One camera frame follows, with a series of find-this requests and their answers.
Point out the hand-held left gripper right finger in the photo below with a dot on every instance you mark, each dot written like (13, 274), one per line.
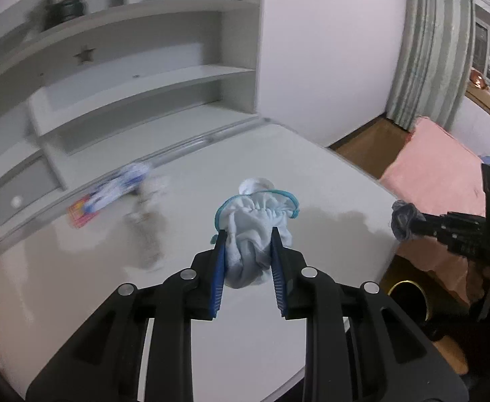
(277, 276)

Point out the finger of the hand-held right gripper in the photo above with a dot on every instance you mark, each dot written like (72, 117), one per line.
(431, 218)
(431, 229)

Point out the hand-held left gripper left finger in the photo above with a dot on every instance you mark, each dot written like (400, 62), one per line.
(219, 276)

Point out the white and blue wrapper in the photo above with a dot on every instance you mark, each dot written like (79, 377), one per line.
(249, 226)

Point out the black trash bin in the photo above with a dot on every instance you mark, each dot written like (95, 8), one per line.
(442, 314)

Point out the pink blanket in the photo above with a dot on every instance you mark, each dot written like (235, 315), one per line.
(437, 163)

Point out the grey striped curtain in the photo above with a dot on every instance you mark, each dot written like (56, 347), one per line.
(429, 50)

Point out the grey drawer with white knob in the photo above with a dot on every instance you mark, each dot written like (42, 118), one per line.
(31, 188)

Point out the grey desk shelf unit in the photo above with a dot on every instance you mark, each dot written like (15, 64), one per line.
(144, 50)

